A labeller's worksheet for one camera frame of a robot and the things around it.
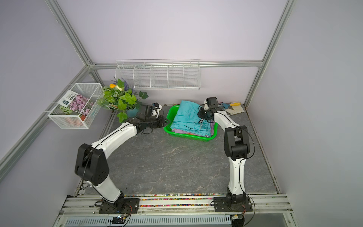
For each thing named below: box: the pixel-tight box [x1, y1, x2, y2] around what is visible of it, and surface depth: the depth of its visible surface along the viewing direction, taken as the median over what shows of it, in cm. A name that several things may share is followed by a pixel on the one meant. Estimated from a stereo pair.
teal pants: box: [170, 100, 212, 137], surface depth 98 cm
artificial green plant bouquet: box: [97, 76, 149, 123], surface depth 81 cm
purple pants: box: [171, 121, 216, 138], surface depth 94 cm
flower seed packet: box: [57, 89, 94, 118], surface depth 75 cm
